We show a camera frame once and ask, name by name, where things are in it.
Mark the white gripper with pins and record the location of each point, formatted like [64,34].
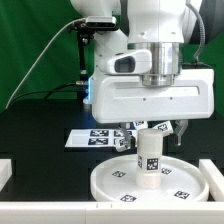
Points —
[121,99]

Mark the white round table top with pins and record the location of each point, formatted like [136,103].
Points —
[168,179]

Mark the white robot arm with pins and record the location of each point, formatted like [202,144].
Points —
[138,75]

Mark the white cross-shaped table base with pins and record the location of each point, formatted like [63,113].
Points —
[165,127]

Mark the white marker sheet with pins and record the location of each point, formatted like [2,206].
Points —
[93,138]

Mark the white right barrier block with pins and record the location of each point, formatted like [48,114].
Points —
[214,178]

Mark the white barrier block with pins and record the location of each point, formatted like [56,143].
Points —
[5,172]
[214,178]

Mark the white left barrier block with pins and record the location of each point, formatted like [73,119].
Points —
[5,172]

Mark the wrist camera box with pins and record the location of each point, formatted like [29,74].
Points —
[132,62]

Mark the black camera on stand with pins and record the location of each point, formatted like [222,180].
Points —
[85,29]

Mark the white front barrier rail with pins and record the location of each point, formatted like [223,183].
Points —
[111,213]

